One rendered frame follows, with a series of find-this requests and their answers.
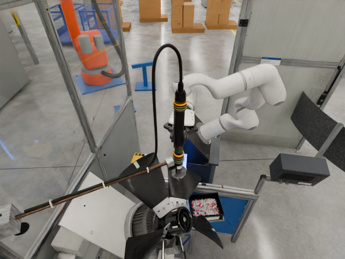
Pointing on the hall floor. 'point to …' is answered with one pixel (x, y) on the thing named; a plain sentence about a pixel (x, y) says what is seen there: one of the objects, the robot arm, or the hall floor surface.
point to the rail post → (243, 220)
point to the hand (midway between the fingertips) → (178, 136)
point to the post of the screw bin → (191, 241)
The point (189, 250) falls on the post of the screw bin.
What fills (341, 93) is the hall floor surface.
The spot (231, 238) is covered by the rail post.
